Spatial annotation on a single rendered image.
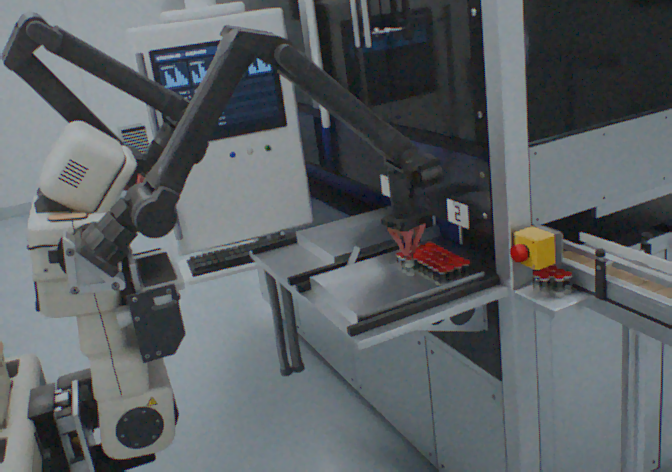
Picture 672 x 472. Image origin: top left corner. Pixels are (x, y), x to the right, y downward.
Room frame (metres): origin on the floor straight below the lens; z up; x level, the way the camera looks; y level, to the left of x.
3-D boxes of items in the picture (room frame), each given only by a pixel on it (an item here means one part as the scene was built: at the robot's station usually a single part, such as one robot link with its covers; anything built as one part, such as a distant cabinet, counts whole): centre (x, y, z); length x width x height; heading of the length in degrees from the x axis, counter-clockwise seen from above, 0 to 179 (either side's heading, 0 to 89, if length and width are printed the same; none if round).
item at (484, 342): (2.37, 0.04, 0.73); 1.98 x 0.01 x 0.25; 24
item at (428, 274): (1.54, -0.20, 0.91); 0.18 x 0.02 x 0.05; 23
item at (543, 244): (1.37, -0.43, 1.00); 0.08 x 0.07 x 0.07; 114
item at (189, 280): (2.12, 0.31, 0.79); 0.45 x 0.28 x 0.03; 107
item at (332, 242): (1.86, -0.08, 0.90); 0.34 x 0.26 x 0.04; 114
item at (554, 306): (1.37, -0.47, 0.87); 0.14 x 0.13 x 0.02; 114
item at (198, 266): (2.06, 0.29, 0.82); 0.40 x 0.14 x 0.02; 107
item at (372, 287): (1.51, -0.12, 0.90); 0.34 x 0.26 x 0.04; 113
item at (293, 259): (1.68, -0.09, 0.87); 0.70 x 0.48 x 0.02; 24
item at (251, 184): (2.30, 0.34, 1.19); 0.50 x 0.19 x 0.78; 107
